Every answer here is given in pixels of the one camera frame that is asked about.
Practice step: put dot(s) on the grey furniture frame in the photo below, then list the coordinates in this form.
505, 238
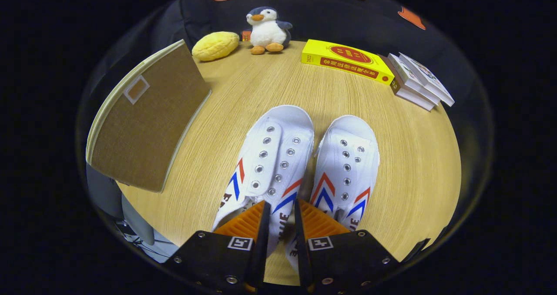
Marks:
104, 190

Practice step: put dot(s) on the white paperback book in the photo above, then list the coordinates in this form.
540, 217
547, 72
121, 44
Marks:
411, 79

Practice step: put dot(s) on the white illustrated cover book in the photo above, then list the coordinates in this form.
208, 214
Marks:
428, 79

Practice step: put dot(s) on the penguin plush toy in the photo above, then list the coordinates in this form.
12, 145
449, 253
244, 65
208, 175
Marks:
266, 31

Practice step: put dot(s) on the white canvas shoe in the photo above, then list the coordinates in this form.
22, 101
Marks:
348, 155
272, 155

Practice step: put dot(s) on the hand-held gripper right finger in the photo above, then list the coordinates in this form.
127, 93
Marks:
303, 247

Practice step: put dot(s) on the brown fabric storage box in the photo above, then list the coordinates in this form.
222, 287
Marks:
148, 125

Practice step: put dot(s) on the black backdrop cloth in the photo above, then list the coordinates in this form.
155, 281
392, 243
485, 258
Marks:
313, 16

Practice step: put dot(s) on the thick yellow book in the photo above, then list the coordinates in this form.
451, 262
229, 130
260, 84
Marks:
348, 62

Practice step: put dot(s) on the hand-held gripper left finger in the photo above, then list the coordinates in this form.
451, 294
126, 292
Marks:
259, 243

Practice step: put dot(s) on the yellow bread plush toy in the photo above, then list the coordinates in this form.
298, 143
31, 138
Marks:
215, 46

